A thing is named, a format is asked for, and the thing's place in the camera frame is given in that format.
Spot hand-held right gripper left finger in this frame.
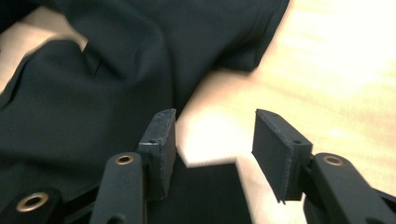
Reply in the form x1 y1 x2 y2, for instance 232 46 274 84
137 107 177 201

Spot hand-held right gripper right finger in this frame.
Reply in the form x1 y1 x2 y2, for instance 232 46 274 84
250 108 314 205

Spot black shorts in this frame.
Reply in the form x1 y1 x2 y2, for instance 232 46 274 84
0 0 291 206

